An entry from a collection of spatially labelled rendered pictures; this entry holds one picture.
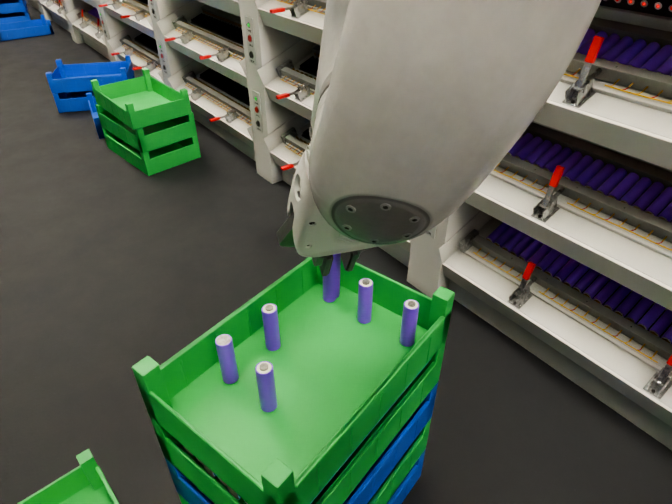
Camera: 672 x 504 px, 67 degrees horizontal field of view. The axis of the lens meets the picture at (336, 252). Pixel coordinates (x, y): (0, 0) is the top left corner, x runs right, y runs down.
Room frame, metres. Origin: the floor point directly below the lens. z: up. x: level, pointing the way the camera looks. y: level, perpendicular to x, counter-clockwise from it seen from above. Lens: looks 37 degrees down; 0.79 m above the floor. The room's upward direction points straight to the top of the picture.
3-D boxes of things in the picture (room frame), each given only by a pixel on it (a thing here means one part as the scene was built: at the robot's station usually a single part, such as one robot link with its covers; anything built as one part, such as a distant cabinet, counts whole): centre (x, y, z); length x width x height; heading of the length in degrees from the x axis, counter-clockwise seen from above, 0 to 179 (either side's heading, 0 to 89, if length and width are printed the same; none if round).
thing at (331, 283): (0.42, 0.00, 0.45); 0.02 x 0.02 x 0.06
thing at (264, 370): (0.34, 0.07, 0.36); 0.02 x 0.02 x 0.06
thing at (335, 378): (0.39, 0.03, 0.36); 0.30 x 0.20 x 0.08; 142
